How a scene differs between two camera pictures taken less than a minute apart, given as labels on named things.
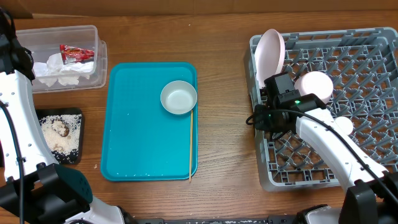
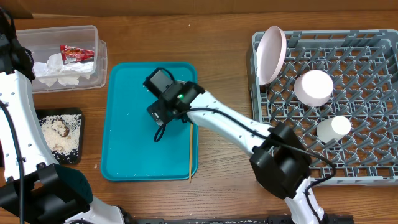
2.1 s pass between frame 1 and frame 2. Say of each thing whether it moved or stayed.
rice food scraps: stayed
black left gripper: stayed
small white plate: stayed
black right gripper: moved
